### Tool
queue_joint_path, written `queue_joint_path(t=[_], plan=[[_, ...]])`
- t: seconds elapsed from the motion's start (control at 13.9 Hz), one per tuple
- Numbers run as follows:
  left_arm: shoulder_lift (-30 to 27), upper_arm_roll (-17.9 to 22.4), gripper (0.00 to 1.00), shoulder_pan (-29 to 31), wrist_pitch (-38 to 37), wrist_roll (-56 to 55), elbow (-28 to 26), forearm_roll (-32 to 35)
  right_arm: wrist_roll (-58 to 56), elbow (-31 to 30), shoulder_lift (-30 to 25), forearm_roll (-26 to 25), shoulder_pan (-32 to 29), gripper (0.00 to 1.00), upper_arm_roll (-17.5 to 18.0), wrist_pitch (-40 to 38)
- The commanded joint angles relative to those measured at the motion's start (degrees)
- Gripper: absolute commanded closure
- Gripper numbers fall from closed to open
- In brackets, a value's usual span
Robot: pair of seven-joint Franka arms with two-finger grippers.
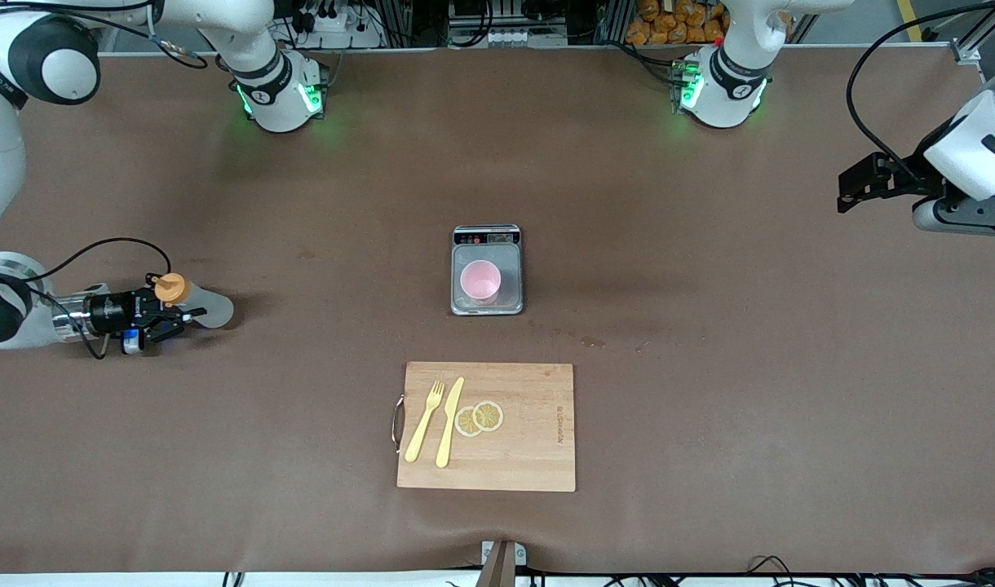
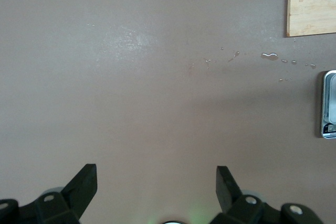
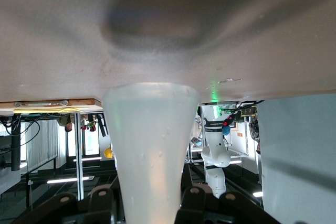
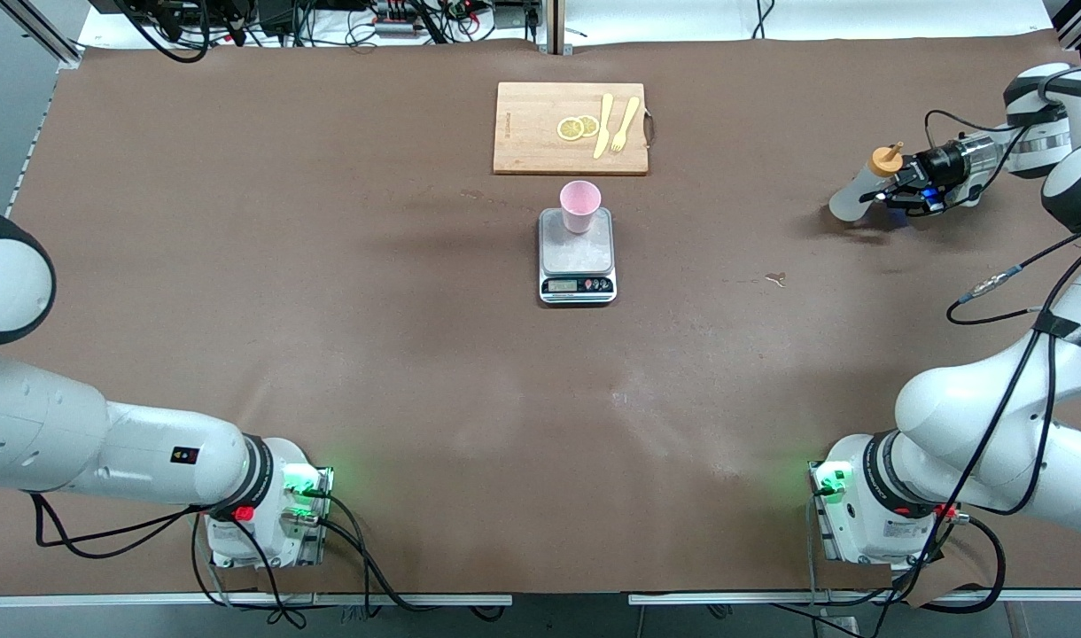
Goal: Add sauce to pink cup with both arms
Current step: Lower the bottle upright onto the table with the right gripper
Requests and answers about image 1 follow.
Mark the clear sauce bottle orange cap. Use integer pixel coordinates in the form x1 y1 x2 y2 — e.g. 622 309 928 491
155 273 235 329

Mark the pink plastic cup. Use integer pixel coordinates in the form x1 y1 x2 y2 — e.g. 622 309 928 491
460 259 502 305

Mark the pile of orange objects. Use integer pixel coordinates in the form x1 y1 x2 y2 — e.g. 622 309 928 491
626 0 728 46

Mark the yellow plastic fork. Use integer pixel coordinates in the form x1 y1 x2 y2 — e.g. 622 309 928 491
405 381 446 463

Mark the yellow plastic knife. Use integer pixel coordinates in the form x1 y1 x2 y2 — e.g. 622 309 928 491
435 377 466 469

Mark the white power strip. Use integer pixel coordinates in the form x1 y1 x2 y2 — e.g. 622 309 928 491
290 0 384 48

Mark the silver digital kitchen scale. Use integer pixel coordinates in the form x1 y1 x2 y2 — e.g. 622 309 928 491
451 225 524 316

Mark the white socket strip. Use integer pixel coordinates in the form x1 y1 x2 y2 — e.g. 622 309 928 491
488 29 568 47

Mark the wooden cutting board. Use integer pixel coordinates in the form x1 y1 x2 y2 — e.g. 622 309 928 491
392 362 577 492

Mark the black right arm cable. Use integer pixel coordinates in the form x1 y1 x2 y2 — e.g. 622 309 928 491
20 237 173 285

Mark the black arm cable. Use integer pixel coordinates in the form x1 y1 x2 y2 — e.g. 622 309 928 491
20 237 173 285
845 2 995 184

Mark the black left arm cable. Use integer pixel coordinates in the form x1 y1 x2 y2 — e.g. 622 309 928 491
845 2 995 184

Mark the aluminium frame bracket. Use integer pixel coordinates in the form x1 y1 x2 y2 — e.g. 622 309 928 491
950 0 995 66

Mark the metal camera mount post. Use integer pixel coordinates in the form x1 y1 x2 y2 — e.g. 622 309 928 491
475 540 528 587

